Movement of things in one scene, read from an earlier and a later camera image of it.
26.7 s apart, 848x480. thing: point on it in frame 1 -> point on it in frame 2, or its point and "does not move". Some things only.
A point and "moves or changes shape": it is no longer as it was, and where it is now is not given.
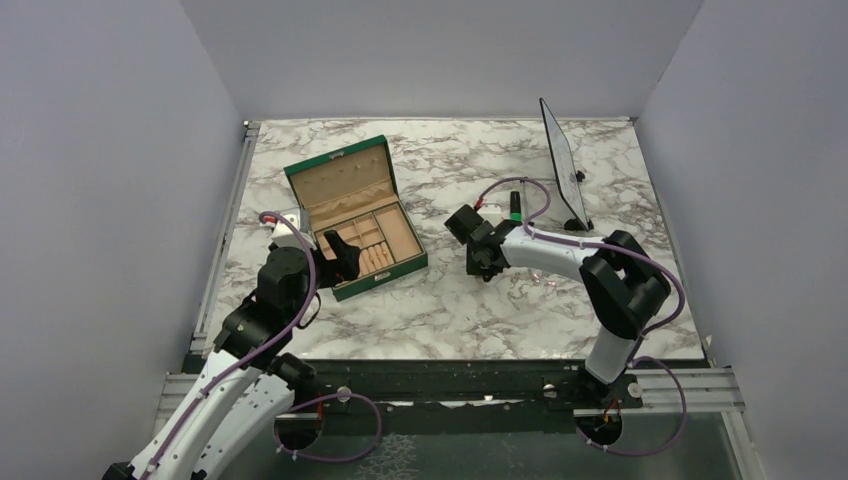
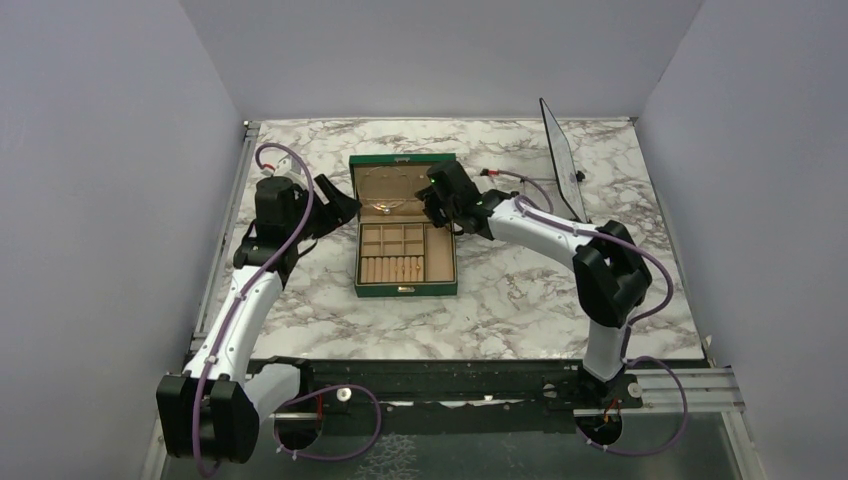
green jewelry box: (353, 191) moves or changes shape
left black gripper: (345, 267) -> (336, 211)
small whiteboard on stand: (567, 177) does not move
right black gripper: (477, 269) -> (431, 209)
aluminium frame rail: (181, 389) does not move
